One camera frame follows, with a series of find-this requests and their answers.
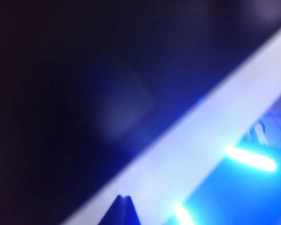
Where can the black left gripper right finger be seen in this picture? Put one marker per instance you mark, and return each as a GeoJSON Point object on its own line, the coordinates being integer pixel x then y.
{"type": "Point", "coordinates": [131, 214]}

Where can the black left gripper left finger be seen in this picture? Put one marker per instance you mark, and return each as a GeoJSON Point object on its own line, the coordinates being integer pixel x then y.
{"type": "Point", "coordinates": [114, 214]}

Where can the ceiling tube light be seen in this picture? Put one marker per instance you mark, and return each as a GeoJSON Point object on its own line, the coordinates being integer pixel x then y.
{"type": "Point", "coordinates": [250, 158]}
{"type": "Point", "coordinates": [182, 215]}

